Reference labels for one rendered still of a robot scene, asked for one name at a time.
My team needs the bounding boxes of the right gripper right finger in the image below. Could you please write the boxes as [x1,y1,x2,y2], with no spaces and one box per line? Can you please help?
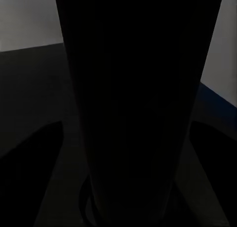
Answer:
[189,121,237,227]

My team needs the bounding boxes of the monitor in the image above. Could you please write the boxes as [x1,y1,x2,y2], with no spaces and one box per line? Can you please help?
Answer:
[56,0,237,227]

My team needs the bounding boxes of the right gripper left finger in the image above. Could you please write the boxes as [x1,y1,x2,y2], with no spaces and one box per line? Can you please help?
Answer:
[0,121,64,227]

